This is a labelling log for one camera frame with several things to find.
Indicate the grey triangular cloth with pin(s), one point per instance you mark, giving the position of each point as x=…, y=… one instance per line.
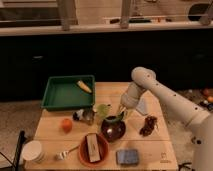
x=142, y=107

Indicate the black chair frame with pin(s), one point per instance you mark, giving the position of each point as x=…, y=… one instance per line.
x=20, y=142

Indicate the metal cup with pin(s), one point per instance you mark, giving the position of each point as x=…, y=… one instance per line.
x=88, y=117

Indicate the black white small toy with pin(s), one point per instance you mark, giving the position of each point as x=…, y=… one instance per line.
x=78, y=115

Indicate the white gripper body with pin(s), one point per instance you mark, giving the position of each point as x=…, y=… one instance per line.
x=131, y=97

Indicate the wooden block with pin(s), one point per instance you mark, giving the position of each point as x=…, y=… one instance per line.
x=93, y=148

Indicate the orange bowl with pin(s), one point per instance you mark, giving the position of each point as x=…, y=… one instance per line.
x=83, y=151

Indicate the blue sponge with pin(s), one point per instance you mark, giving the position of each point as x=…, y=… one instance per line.
x=127, y=157

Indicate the green plastic tray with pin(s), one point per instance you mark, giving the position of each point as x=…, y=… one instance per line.
x=63, y=93

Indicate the silver fork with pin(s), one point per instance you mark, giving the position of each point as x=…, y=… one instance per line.
x=62, y=155

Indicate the purple bowl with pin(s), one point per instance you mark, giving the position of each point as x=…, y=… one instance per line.
x=113, y=131

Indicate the yellow corn cob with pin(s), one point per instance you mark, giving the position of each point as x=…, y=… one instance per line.
x=84, y=87

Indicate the orange fruit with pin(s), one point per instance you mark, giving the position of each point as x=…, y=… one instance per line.
x=66, y=125

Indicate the brown dried grapes bunch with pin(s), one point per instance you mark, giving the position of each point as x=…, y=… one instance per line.
x=149, y=125

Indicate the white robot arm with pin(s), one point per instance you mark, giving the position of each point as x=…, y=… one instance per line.
x=194, y=117

